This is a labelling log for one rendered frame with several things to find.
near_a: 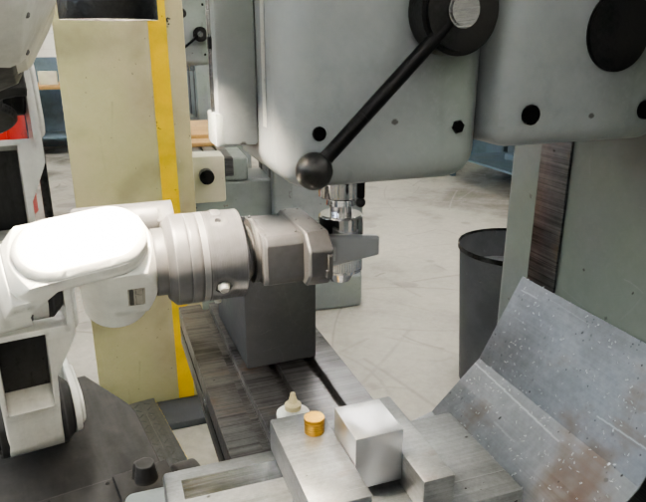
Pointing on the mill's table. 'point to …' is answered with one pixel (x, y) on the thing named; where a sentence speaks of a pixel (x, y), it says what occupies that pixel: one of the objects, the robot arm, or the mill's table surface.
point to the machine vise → (427, 437)
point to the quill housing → (356, 92)
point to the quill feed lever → (453, 46)
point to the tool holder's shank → (340, 207)
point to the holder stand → (272, 323)
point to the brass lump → (314, 423)
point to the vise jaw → (315, 464)
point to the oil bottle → (292, 407)
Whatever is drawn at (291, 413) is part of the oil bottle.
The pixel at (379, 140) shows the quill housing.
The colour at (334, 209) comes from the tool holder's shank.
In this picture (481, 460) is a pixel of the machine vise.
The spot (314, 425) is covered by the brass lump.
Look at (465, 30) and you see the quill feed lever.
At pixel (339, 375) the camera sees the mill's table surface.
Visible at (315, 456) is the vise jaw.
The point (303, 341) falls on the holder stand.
